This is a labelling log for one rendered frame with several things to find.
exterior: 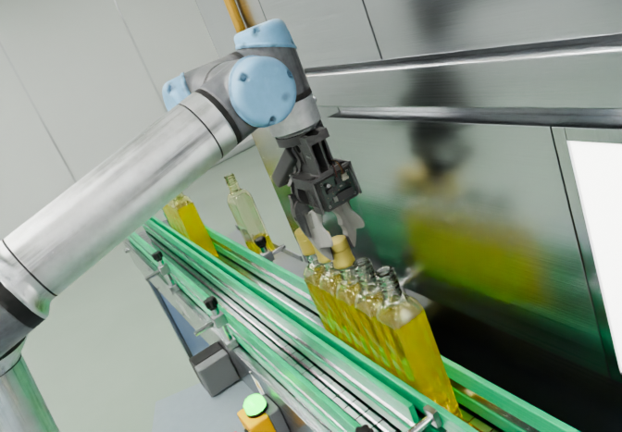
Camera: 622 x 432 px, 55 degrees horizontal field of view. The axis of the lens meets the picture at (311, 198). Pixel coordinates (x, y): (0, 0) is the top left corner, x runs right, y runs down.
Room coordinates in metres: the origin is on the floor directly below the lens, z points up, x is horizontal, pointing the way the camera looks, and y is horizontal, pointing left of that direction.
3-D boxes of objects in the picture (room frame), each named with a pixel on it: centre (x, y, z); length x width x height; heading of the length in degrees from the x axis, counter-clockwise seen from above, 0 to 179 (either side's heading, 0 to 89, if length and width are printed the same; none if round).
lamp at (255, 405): (1.00, 0.26, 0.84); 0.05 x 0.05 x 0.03
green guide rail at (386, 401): (1.49, 0.32, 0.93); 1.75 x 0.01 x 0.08; 23
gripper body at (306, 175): (0.83, -0.02, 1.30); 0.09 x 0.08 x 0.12; 23
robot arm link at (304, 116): (0.84, -0.02, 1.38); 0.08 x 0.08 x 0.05
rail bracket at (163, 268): (1.59, 0.49, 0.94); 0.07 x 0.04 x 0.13; 113
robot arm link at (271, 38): (0.84, -0.02, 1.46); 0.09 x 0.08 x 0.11; 114
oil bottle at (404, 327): (0.75, -0.06, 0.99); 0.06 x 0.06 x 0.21; 24
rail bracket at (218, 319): (1.17, 0.31, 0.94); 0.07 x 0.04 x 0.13; 113
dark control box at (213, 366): (1.26, 0.37, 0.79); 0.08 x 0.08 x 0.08; 23
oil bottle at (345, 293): (0.86, -0.01, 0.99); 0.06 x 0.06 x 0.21; 23
